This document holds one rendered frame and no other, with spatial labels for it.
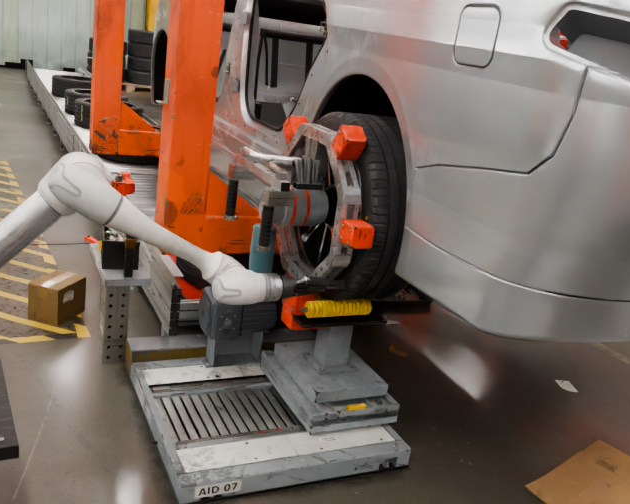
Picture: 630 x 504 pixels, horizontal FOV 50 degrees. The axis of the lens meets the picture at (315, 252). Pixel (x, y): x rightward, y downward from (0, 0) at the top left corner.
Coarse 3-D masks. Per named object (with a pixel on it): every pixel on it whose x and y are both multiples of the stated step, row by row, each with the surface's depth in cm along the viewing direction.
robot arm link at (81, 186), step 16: (64, 176) 178; (80, 176) 180; (96, 176) 185; (64, 192) 179; (80, 192) 179; (96, 192) 181; (112, 192) 185; (80, 208) 181; (96, 208) 182; (112, 208) 184
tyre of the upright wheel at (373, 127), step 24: (336, 120) 232; (360, 120) 224; (384, 120) 231; (384, 144) 218; (360, 168) 217; (384, 168) 213; (384, 192) 212; (384, 216) 212; (384, 240) 215; (360, 264) 218; (384, 264) 220; (360, 288) 226; (384, 288) 232
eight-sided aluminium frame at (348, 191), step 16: (304, 128) 235; (320, 128) 233; (288, 144) 247; (304, 144) 245; (336, 160) 215; (288, 176) 258; (336, 176) 214; (352, 176) 214; (352, 192) 211; (336, 208) 214; (352, 208) 214; (336, 224) 215; (288, 240) 259; (336, 240) 215; (288, 256) 252; (336, 256) 216; (288, 272) 248; (304, 272) 240; (320, 272) 225; (336, 272) 224
